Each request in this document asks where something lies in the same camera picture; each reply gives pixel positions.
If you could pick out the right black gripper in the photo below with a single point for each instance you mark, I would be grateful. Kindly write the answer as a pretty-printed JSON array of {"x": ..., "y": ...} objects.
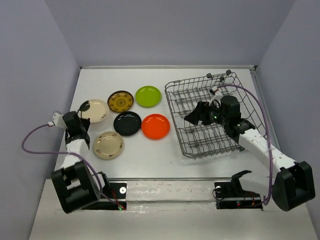
[{"x": 200, "y": 113}]

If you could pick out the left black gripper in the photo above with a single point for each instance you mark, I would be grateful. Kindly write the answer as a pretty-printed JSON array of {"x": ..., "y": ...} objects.
[{"x": 86, "y": 122}]

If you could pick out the cream plate with black blot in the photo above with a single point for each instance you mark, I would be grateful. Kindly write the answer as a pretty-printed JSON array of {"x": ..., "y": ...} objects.
[{"x": 94, "y": 110}]

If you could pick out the brown yellow patterned plate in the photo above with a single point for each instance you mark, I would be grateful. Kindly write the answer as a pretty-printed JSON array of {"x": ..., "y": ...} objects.
[{"x": 120, "y": 101}]

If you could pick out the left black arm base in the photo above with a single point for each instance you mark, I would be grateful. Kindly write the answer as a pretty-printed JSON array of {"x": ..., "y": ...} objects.
[{"x": 117, "y": 195}]

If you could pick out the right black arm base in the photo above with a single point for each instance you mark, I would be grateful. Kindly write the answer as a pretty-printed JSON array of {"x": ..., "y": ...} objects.
[{"x": 230, "y": 195}]

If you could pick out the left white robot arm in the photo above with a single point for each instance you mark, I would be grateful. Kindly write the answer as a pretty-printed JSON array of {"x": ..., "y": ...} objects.
[{"x": 76, "y": 183}]

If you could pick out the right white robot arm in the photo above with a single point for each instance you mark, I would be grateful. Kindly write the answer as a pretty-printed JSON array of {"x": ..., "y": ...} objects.
[{"x": 289, "y": 184}]

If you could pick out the cream plate with floral marks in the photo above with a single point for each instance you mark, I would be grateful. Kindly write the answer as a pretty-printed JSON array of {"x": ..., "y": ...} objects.
[{"x": 108, "y": 145}]

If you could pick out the orange plate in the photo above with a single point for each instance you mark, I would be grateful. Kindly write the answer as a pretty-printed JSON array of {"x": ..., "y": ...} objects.
[{"x": 155, "y": 126}]

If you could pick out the lime green plate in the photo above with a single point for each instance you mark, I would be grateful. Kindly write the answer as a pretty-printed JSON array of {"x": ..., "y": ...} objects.
[{"x": 148, "y": 96}]

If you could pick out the grey wire dish rack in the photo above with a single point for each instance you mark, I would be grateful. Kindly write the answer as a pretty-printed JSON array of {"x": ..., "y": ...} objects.
[{"x": 200, "y": 140}]

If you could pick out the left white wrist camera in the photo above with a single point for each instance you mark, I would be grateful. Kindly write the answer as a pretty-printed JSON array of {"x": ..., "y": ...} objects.
[{"x": 57, "y": 120}]

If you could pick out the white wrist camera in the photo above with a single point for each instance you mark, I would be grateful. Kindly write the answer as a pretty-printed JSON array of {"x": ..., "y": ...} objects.
[
  {"x": 57, "y": 120},
  {"x": 216, "y": 94}
]

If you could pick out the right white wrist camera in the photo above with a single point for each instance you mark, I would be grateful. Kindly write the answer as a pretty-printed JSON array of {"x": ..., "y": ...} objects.
[{"x": 216, "y": 94}]

